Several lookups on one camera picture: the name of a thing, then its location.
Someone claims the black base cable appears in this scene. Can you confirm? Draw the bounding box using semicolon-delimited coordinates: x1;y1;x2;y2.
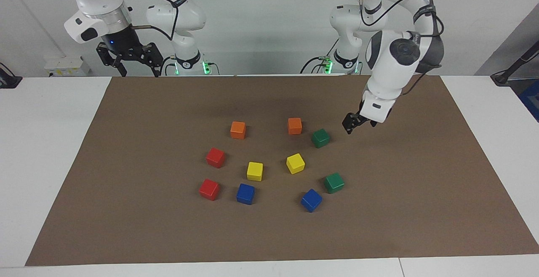
300;37;340;75
159;55;177;76

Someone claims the black clamp base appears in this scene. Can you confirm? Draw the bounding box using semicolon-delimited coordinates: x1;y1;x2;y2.
0;62;22;89

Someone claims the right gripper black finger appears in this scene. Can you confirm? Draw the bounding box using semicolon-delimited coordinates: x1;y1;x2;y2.
96;42;128;77
142;43;164;77

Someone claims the blue crate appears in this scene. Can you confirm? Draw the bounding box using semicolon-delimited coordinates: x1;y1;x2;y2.
519;79;539;123

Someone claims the yellow cube block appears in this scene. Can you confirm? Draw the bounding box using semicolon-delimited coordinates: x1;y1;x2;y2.
286;153;305;175
247;162;264;182

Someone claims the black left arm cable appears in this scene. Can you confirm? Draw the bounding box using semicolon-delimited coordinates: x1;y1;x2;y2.
356;0;445;96

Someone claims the blue cube block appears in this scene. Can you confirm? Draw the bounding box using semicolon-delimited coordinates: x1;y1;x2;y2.
236;183;256;205
301;189;323;213

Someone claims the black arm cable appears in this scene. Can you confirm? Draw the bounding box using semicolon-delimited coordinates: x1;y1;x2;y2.
114;0;179;42
356;0;445;96

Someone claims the white wall socket box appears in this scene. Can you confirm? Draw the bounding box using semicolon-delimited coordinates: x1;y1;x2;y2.
44;56;91;77

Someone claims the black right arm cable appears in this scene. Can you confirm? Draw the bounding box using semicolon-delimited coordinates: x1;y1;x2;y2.
114;0;179;42

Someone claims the black stand pole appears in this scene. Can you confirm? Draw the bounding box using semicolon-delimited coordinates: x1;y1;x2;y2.
491;39;539;86

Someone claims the green cube block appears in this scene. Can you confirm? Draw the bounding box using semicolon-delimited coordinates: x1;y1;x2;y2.
324;172;345;194
311;128;331;149

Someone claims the brown table mat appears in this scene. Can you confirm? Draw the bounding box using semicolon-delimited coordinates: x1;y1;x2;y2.
25;75;539;266

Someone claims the red cube block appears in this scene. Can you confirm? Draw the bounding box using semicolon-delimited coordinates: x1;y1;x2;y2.
199;178;221;201
206;147;226;169

